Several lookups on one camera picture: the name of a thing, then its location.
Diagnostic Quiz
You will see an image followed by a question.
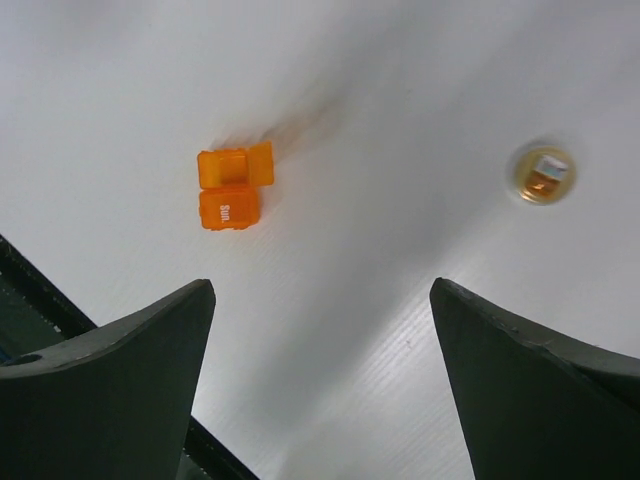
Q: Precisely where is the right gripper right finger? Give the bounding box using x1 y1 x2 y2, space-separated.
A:
430 278 639 479

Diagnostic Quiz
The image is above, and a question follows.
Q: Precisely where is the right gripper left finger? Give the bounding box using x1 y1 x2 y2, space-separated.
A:
1 280 215 479

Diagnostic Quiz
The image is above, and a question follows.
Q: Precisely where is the orange pill organizer box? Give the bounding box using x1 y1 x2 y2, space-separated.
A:
197 141 275 231

